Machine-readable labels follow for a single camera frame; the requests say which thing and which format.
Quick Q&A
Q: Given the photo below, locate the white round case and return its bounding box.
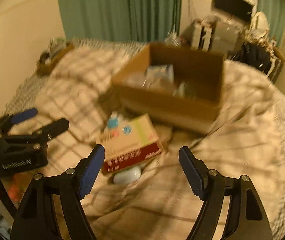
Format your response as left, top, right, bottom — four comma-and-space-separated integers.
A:
113, 166, 141, 185

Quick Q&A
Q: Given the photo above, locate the person left hand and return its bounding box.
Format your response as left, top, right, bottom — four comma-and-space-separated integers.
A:
7, 174, 23, 202

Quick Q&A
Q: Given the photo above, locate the plaid beige blanket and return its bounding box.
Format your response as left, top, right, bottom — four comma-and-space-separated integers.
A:
6, 39, 285, 239

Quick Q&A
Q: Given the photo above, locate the small cardboard box bedside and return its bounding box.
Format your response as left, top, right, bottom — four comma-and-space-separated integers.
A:
36, 38, 75, 76

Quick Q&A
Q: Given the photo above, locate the open cardboard box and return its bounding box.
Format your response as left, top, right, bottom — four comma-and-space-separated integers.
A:
111, 42, 225, 134

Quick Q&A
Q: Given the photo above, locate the green curtain left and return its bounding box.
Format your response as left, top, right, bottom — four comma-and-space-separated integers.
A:
58, 0, 181, 42

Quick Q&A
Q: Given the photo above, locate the green curtain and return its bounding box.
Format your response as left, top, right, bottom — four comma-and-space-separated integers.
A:
257, 0, 285, 47
58, 0, 181, 42

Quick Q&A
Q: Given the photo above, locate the cluttered dresser desk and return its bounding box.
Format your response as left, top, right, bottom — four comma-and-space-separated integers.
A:
179, 15, 285, 83

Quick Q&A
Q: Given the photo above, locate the white oval mirror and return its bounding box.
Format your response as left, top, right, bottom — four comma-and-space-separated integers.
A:
249, 11, 270, 38

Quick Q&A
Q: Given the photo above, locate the green curtain right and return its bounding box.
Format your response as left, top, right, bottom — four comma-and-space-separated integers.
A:
257, 0, 285, 47

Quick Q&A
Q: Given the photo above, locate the black wall television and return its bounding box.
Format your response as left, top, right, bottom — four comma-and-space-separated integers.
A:
213, 0, 253, 23

